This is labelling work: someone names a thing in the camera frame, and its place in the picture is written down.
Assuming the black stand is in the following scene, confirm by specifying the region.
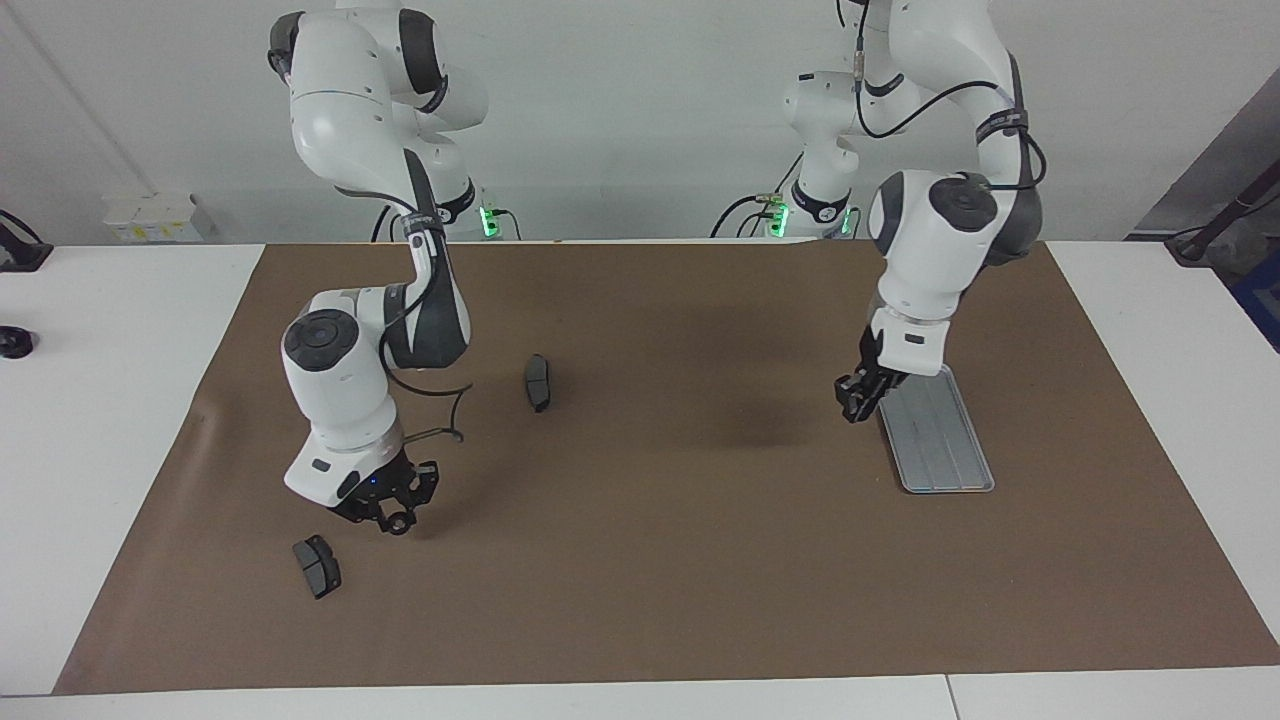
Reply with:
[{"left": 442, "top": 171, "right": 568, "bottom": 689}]
[{"left": 1165, "top": 165, "right": 1280, "bottom": 266}]

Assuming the silver metal tray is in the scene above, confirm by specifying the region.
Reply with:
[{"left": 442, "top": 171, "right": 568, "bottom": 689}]
[{"left": 875, "top": 365, "right": 997, "bottom": 495}]

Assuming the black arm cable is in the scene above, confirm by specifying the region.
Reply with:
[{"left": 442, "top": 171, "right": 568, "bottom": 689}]
[
  {"left": 855, "top": 0, "right": 1046, "bottom": 191},
  {"left": 335, "top": 185, "right": 476, "bottom": 446}
]

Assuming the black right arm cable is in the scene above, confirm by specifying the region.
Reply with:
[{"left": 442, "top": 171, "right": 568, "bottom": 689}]
[{"left": 335, "top": 185, "right": 476, "bottom": 446}]

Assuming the black table clamp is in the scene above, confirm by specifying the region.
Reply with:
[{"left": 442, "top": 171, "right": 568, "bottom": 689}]
[{"left": 0, "top": 210, "right": 53, "bottom": 273}]

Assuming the blue crate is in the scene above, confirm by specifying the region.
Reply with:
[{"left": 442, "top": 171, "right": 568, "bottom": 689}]
[{"left": 1230, "top": 255, "right": 1280, "bottom": 351}]

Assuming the black left base cable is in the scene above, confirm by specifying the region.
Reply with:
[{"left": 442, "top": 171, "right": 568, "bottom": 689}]
[{"left": 710, "top": 150, "right": 801, "bottom": 239}]

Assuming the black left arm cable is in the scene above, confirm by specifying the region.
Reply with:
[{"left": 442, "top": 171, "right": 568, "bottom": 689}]
[{"left": 855, "top": 0, "right": 1046, "bottom": 191}]

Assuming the grooved grey brake pad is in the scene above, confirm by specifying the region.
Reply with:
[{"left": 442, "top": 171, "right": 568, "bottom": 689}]
[{"left": 292, "top": 535, "right": 343, "bottom": 601}]

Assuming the brown paper table mat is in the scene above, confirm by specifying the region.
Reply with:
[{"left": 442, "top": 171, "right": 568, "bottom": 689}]
[{"left": 52, "top": 238, "right": 1280, "bottom": 696}]

